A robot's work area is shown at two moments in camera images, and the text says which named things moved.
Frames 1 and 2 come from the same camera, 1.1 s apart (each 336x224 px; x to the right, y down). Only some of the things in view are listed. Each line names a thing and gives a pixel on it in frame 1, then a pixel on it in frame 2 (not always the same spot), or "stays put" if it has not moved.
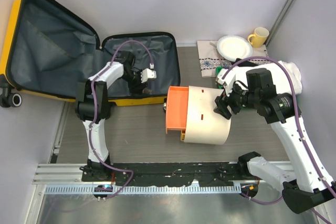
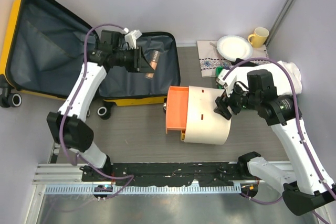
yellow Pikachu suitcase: x=46 y=49 stays put
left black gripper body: x=134 y=83 to x=126 y=59
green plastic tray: x=217 y=71 stays put
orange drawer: x=177 y=107 stays put
